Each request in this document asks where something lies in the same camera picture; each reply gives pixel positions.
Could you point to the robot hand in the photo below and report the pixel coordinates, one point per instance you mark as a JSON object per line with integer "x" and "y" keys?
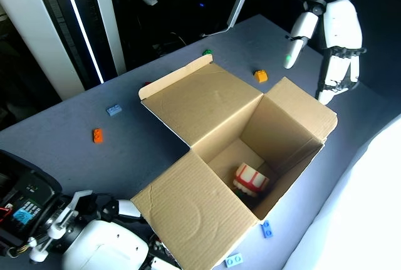
{"x": 343, "y": 25}
{"x": 103, "y": 248}

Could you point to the cardboard box with flaps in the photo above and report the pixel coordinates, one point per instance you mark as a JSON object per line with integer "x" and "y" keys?
{"x": 200, "y": 104}

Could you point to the red white toy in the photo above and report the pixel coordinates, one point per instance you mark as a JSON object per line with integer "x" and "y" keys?
{"x": 250, "y": 177}

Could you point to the grey table cloth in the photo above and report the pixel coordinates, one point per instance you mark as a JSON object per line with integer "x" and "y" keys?
{"x": 94, "y": 163}

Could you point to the yellow-orange thick toy brick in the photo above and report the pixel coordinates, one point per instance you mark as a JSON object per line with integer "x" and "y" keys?
{"x": 260, "y": 76}

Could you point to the grey adapter dongle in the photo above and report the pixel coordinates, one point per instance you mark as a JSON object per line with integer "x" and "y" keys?
{"x": 236, "y": 10}

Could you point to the orange flat toy brick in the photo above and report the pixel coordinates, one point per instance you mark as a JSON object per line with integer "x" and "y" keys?
{"x": 98, "y": 136}

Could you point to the light blue toy brick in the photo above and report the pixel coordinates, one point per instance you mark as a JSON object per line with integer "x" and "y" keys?
{"x": 234, "y": 260}

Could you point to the grey-blue toy brick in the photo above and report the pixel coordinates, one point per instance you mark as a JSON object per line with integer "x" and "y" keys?
{"x": 114, "y": 110}

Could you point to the green toy brick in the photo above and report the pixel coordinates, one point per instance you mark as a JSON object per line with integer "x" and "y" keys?
{"x": 207, "y": 52}

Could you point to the white backdrop sheet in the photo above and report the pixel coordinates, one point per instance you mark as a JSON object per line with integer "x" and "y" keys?
{"x": 360, "y": 204}

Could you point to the LED light strip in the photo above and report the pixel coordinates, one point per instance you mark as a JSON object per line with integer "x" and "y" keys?
{"x": 83, "y": 32}

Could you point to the narrow white post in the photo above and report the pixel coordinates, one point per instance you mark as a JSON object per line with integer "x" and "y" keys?
{"x": 106, "y": 25}

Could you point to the wide white post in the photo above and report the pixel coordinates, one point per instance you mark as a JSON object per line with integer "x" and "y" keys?
{"x": 37, "y": 32}

